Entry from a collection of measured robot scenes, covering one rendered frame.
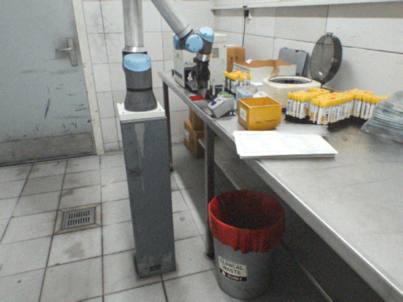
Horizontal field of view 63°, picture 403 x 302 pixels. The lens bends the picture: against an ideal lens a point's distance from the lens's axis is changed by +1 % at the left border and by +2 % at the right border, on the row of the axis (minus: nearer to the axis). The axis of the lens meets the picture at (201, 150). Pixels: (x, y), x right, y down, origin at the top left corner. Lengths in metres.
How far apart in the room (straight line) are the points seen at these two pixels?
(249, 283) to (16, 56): 2.57
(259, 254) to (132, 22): 1.18
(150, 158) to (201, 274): 0.72
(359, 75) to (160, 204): 1.10
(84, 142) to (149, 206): 1.86
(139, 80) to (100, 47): 1.81
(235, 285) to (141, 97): 0.98
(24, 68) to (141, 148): 1.95
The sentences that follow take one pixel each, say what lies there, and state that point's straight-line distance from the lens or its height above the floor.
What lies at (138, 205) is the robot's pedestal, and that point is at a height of 0.45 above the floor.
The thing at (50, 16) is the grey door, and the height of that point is 1.28.
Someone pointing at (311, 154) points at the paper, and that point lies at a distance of 1.07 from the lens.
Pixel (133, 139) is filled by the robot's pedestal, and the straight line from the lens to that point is 1.47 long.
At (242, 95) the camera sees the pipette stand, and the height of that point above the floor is 0.97.
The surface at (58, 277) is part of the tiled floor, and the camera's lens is 2.04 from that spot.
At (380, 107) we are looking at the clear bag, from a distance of 1.32.
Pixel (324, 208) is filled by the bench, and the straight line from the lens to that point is 0.82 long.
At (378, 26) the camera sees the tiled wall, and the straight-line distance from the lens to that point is 1.60.
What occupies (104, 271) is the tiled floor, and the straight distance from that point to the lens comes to 1.98.
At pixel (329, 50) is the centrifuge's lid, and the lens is 1.75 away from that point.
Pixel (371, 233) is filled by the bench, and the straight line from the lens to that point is 0.78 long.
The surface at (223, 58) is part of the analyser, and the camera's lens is 2.05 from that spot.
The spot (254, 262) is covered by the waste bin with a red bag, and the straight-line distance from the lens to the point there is 1.58.
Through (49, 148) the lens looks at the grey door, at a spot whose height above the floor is 0.13.
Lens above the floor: 1.30
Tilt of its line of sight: 23 degrees down
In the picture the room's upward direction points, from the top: 1 degrees counter-clockwise
